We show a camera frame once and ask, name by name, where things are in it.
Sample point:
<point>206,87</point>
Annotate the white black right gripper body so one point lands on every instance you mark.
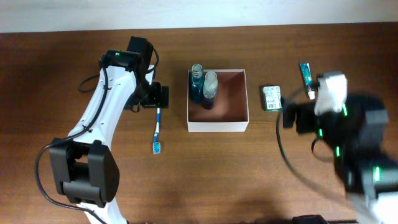
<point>307,120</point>

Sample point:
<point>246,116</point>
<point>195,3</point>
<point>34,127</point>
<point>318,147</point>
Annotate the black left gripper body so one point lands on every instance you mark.
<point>148,94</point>

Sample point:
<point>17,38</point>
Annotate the green white soap box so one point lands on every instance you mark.
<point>272,98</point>

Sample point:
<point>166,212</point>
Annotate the blue Listerine mouthwash bottle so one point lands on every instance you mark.
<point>197,81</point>

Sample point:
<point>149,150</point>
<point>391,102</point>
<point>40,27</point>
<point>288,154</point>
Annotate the green toothpaste tube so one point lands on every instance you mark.
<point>307,79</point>

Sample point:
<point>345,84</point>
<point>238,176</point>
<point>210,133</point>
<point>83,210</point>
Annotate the clear foaming soap pump bottle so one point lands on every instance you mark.
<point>210,89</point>

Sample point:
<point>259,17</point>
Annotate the blue white toothbrush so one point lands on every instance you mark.
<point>156,147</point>

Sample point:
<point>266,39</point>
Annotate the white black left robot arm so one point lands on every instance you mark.
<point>83,166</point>

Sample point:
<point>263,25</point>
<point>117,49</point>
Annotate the pink white open box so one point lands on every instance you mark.
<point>231,110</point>

